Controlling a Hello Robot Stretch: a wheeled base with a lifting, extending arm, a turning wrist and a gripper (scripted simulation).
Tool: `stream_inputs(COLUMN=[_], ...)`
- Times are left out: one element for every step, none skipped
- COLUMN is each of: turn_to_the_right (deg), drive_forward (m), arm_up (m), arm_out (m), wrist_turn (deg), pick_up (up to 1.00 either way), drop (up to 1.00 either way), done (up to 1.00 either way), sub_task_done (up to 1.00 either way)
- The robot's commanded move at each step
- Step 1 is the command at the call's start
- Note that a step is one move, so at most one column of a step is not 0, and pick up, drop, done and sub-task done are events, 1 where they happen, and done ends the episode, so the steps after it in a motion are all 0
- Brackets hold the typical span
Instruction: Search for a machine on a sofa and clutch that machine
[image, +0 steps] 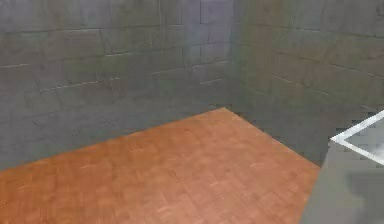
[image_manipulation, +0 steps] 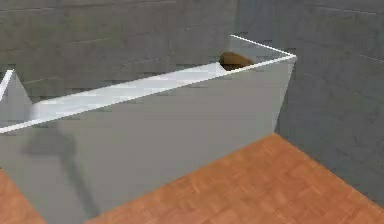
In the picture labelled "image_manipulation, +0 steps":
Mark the white bathtub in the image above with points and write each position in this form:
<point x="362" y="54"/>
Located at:
<point x="173" y="140"/>

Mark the brown oval lump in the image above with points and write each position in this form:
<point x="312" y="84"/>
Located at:
<point x="234" y="60"/>

